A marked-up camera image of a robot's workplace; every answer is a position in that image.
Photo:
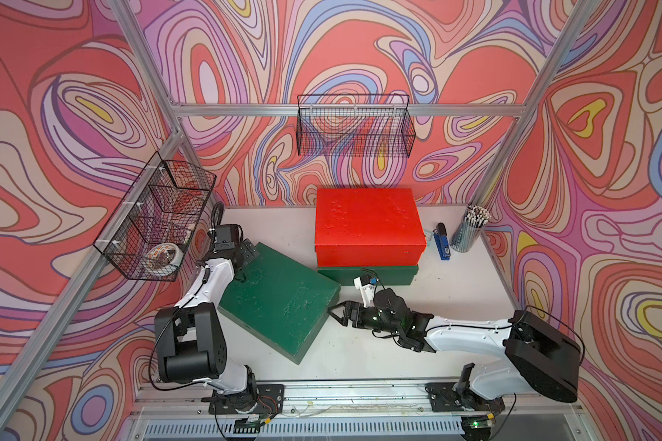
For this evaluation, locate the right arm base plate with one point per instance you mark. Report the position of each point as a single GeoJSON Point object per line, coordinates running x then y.
{"type": "Point", "coordinates": [444, 398]}

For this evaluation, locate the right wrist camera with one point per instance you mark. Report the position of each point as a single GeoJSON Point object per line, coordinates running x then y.
{"type": "Point", "coordinates": [367, 286]}

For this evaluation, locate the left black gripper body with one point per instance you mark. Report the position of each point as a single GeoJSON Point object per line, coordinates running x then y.
{"type": "Point", "coordinates": [245, 253]}

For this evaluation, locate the tape roll in basket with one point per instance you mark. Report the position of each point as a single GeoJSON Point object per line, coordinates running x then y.
{"type": "Point", "coordinates": [163, 260]}

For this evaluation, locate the black wire basket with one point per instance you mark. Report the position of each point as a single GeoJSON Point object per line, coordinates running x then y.
{"type": "Point", "coordinates": [354, 125]}
{"type": "Point", "coordinates": [163, 205]}

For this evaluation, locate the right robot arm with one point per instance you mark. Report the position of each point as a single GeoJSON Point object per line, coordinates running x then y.
{"type": "Point", "coordinates": [527, 354]}

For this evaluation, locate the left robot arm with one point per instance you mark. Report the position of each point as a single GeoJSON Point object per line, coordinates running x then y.
{"type": "Point", "coordinates": [190, 348]}

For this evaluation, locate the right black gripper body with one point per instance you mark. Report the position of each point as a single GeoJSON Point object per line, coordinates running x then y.
{"type": "Point", "coordinates": [372, 322]}

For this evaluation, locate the black wire basket left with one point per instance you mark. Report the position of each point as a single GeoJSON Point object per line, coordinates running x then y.
{"type": "Point", "coordinates": [163, 205]}

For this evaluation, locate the mesh cup of pencils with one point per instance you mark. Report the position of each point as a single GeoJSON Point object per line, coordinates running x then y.
{"type": "Point", "coordinates": [472, 223]}

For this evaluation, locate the red shoebox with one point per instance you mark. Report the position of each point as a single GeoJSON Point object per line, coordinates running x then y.
{"type": "Point", "coordinates": [367, 227]}

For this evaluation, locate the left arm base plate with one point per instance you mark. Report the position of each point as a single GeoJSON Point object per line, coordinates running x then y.
{"type": "Point", "coordinates": [265, 399]}

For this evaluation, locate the blue black stapler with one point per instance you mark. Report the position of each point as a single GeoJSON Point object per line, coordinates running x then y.
{"type": "Point", "coordinates": [442, 242]}

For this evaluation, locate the black wire basket back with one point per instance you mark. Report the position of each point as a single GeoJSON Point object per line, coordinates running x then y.
{"type": "Point", "coordinates": [354, 125]}

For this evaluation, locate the green shoebox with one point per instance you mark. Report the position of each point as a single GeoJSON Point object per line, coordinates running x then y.
{"type": "Point", "coordinates": [389, 275]}
{"type": "Point", "coordinates": [281, 302]}

